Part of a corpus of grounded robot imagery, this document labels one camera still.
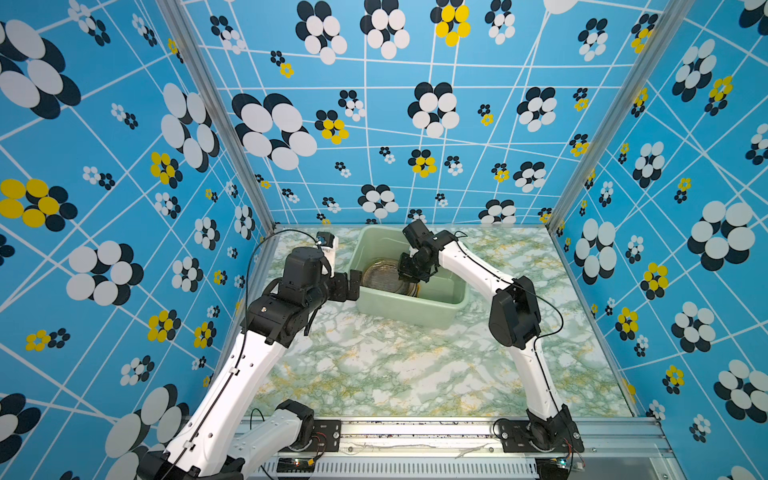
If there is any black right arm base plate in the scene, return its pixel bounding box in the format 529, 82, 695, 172
491, 418, 585, 454

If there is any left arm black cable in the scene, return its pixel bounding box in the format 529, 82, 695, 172
158, 227, 328, 480

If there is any mint green plastic bin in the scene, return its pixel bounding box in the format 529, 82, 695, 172
349, 226, 469, 329

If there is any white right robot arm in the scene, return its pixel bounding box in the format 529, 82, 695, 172
398, 221, 584, 453

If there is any brownish clear glass plate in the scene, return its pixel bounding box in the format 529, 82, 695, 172
361, 259, 419, 297

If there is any aluminium corner post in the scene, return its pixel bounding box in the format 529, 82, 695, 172
547, 0, 695, 235
157, 0, 275, 235

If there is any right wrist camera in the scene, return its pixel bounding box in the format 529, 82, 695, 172
402, 220, 457, 251

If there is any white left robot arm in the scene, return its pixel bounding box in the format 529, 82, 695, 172
137, 270, 362, 479

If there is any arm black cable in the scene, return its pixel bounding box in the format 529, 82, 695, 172
158, 227, 328, 480
452, 230, 565, 421

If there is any aluminium corner post right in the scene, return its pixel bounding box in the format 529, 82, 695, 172
547, 0, 695, 235

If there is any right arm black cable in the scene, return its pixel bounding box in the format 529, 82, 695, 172
452, 230, 565, 421

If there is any aluminium corner post left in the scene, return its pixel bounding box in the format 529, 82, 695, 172
157, 0, 275, 235

